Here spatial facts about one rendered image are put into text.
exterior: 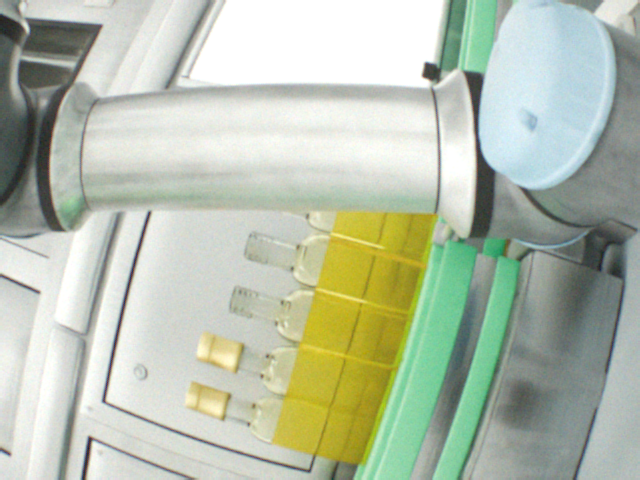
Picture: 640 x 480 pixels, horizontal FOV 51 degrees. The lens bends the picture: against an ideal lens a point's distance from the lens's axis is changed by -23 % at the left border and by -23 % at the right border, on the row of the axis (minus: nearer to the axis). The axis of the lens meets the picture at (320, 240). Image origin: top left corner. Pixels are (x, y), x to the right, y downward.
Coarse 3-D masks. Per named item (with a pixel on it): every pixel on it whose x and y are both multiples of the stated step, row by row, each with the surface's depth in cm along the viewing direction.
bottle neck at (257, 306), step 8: (240, 288) 84; (232, 296) 83; (240, 296) 83; (248, 296) 83; (256, 296) 84; (264, 296) 84; (272, 296) 84; (232, 304) 83; (240, 304) 83; (248, 304) 83; (256, 304) 83; (264, 304) 83; (272, 304) 83; (232, 312) 84; (240, 312) 84; (248, 312) 83; (256, 312) 83; (264, 312) 83; (272, 312) 83; (256, 320) 84; (264, 320) 84; (272, 320) 83
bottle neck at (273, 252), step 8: (248, 240) 85; (256, 240) 85; (264, 240) 85; (272, 240) 85; (280, 240) 85; (248, 248) 85; (256, 248) 85; (264, 248) 85; (272, 248) 85; (280, 248) 85; (288, 248) 85; (248, 256) 85; (256, 256) 85; (264, 256) 85; (272, 256) 85; (280, 256) 85; (288, 256) 85; (272, 264) 85; (280, 264) 85; (288, 264) 85
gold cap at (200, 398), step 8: (192, 384) 81; (200, 384) 81; (192, 392) 80; (200, 392) 80; (208, 392) 80; (216, 392) 81; (224, 392) 81; (192, 400) 80; (200, 400) 80; (208, 400) 80; (216, 400) 80; (224, 400) 80; (192, 408) 80; (200, 408) 80; (208, 408) 80; (216, 408) 80; (224, 408) 80; (216, 416) 80; (224, 416) 80
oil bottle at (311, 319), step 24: (288, 312) 82; (312, 312) 82; (336, 312) 82; (360, 312) 82; (384, 312) 82; (288, 336) 82; (312, 336) 81; (336, 336) 81; (360, 336) 81; (384, 336) 82; (408, 336) 82; (360, 360) 82; (384, 360) 81
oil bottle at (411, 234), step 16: (320, 224) 85; (336, 224) 84; (352, 224) 85; (368, 224) 85; (384, 224) 85; (400, 224) 85; (416, 224) 85; (432, 224) 85; (368, 240) 84; (384, 240) 84; (400, 240) 84; (416, 240) 84; (416, 256) 85
